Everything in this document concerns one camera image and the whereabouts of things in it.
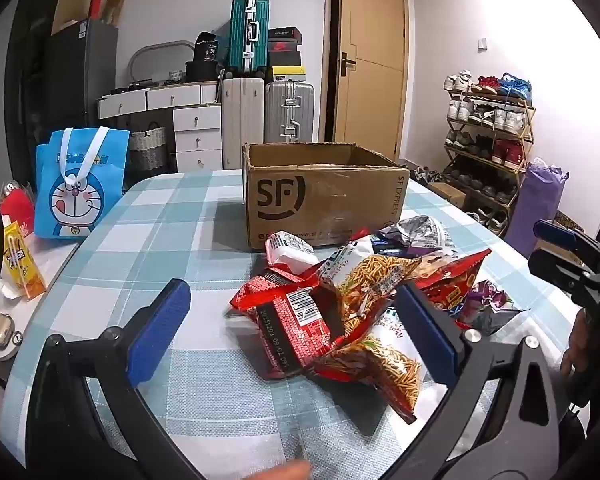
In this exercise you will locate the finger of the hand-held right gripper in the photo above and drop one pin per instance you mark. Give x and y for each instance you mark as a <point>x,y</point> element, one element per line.
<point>555,233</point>
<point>550,266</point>

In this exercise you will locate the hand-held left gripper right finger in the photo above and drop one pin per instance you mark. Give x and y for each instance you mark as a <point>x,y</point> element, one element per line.
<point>427,340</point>

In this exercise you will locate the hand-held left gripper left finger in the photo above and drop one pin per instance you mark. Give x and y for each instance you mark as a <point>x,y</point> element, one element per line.
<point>157,327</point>

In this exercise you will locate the pile of assorted snack packets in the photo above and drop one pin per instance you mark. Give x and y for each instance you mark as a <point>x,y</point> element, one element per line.
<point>375,270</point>

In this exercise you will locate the white purple-edged snack bag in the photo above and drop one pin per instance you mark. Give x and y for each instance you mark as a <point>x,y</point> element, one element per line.
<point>420,232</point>

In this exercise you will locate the red black-banded snack bag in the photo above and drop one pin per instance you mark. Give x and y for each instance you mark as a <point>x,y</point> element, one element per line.
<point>295,340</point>

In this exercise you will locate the person's right hand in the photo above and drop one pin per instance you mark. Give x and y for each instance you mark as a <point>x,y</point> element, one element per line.
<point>575,345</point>

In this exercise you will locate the person's left hand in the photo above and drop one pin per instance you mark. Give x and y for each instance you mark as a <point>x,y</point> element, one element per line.
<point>285,472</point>

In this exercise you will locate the purple bag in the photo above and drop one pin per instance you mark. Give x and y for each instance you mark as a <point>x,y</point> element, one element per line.
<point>532,210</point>

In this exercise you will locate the shoe rack with shoes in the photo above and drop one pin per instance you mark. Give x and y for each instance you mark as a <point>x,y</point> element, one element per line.
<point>510,152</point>

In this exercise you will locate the low brown cardboard box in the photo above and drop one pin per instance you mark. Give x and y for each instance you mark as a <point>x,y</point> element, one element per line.
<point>447,194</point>

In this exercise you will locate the scattered assorted shoes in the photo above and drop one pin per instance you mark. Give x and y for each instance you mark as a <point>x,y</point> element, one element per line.
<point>425,175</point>

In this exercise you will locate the yellow snack packet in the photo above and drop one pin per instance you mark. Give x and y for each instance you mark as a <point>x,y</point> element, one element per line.
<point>22,265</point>

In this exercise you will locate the blue cartoon tote bag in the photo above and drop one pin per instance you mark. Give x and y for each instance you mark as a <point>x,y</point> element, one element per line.
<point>80,195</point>

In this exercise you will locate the small white case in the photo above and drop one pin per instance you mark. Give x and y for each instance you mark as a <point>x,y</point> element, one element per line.
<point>0,330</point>

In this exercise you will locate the woven laundry basket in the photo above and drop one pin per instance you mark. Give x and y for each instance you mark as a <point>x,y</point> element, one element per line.
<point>147,150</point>

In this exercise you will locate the white drawer cabinet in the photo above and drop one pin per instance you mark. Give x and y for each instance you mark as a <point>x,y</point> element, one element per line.
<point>197,137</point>

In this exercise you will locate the beige suitcase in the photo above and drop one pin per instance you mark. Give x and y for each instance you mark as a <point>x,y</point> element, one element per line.
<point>242,122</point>

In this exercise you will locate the silver suitcase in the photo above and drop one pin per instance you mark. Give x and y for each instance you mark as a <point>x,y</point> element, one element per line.
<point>289,112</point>

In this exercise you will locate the wooden door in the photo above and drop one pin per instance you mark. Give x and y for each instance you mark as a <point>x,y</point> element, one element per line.
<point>375,55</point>

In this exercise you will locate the grey refrigerator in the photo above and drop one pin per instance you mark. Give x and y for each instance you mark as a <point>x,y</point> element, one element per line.
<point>80,85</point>

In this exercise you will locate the black round box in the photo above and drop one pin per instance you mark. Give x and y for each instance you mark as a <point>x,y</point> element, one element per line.
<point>202,71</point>

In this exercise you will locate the grey oval mirror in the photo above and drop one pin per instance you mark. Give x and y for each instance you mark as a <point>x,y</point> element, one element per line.
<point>155,46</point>

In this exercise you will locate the black printed pouch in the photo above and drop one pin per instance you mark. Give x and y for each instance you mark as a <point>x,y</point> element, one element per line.
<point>207,47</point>

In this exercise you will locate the dark wardrobe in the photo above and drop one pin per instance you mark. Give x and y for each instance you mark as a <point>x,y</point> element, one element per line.
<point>27,60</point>

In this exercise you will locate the plain black shoe box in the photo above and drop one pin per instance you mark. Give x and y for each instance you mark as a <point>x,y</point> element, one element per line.
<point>286,59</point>

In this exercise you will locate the teal suitcase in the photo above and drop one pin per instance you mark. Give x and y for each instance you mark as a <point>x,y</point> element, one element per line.
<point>242,35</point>

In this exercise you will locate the black red-logo shoe box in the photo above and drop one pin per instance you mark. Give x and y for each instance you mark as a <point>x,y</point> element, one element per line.
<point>285,46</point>

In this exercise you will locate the small brown cardboard box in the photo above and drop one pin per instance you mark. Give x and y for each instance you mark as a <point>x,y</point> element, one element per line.
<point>114,7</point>

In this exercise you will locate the red paper item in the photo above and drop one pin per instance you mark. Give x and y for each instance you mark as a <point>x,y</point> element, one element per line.
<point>96,4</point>

